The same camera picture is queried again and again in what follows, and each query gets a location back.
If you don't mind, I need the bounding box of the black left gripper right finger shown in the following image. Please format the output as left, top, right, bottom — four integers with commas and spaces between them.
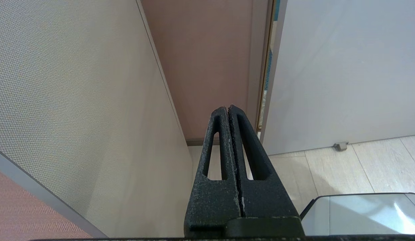
229, 104, 300, 218

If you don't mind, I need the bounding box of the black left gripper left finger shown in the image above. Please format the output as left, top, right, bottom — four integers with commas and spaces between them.
184, 106, 243, 239

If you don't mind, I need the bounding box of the dark wall baseboard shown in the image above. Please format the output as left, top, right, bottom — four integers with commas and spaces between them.
186, 137, 208, 147

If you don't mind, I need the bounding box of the beige cabinet panel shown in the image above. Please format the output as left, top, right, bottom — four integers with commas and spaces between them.
0, 0, 194, 239

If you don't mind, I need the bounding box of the white room door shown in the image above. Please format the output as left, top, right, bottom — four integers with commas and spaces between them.
260, 0, 415, 155

